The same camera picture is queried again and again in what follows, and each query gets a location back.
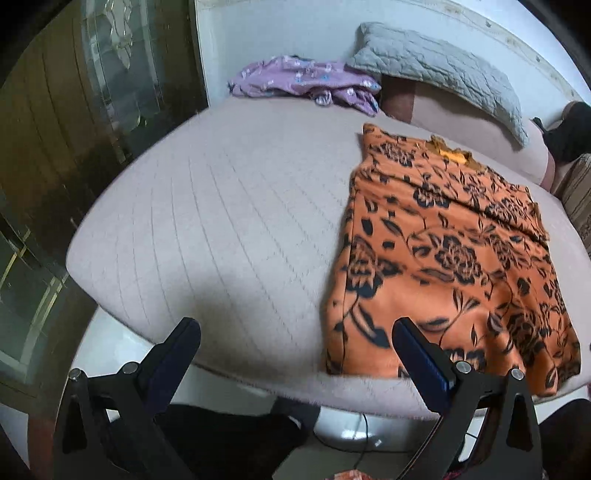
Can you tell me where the black cloth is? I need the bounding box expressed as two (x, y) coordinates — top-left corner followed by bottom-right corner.
(533, 102), (591, 163)

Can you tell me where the pink brown bolster pillow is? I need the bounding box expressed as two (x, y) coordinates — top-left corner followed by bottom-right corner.
(379, 74), (557, 191)

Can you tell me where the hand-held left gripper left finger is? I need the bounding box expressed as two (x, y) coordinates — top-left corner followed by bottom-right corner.
(54, 317), (202, 480)

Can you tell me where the grey quilted pillow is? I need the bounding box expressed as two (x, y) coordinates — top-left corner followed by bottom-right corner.
(345, 21), (530, 148)

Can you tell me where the beige striped cushion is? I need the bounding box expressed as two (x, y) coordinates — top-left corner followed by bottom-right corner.
(554, 154), (591, 252)

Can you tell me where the orange black floral garment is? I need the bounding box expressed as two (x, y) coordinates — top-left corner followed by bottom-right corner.
(321, 123), (581, 398)

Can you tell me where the black cable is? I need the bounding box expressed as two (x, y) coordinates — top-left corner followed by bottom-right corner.
(318, 413), (481, 468)

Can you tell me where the pink quilted bed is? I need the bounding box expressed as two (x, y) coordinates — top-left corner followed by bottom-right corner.
(65, 95), (591, 422)

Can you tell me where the white bed headboard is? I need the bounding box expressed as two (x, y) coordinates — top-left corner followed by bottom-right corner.
(194, 0), (587, 132)

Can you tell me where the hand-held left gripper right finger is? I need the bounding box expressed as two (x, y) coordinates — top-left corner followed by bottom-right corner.
(392, 317), (543, 480)

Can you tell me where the purple floral garment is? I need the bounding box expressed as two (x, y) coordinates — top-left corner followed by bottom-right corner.
(228, 55), (382, 115)

